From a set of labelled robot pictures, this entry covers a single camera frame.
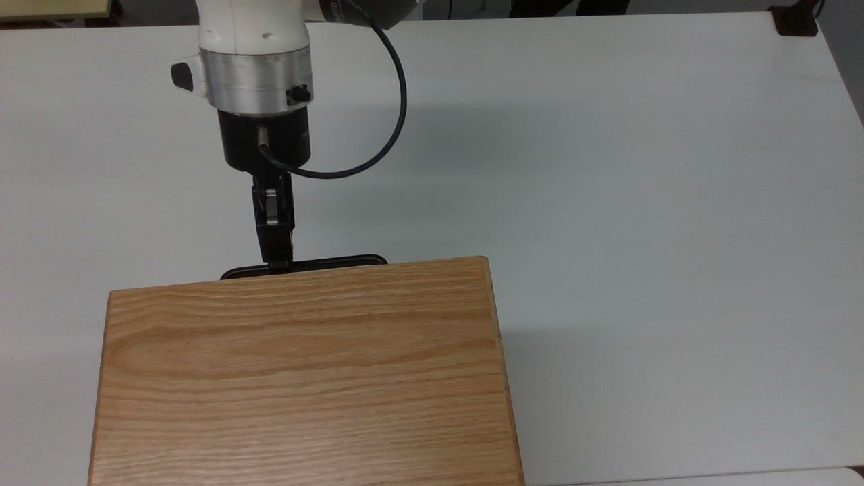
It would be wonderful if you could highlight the light wooden desk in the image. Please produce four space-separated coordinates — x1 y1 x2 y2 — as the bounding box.
0 0 113 21

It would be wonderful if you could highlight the oak wooden drawer cabinet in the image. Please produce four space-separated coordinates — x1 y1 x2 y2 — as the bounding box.
87 255 527 486

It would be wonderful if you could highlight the black clamp camera mount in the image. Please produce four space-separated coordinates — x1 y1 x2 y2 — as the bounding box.
769 0 826 37

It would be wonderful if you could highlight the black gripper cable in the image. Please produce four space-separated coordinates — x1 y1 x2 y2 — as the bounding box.
256 0 409 181

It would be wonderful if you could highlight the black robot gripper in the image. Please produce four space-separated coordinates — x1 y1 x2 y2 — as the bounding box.
217 108 313 275

